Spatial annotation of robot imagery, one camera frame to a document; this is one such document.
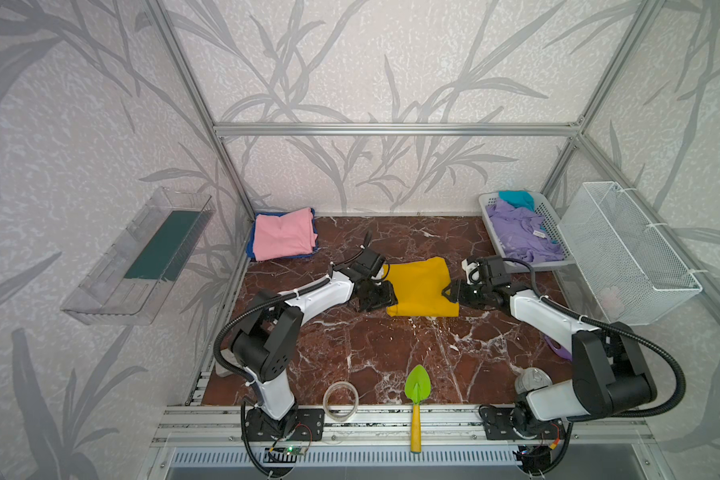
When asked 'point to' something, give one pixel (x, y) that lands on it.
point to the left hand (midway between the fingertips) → (396, 293)
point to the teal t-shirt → (518, 199)
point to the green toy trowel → (417, 386)
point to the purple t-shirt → (520, 233)
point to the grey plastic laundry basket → (552, 224)
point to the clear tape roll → (325, 396)
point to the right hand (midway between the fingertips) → (449, 284)
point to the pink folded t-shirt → (283, 236)
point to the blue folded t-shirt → (250, 243)
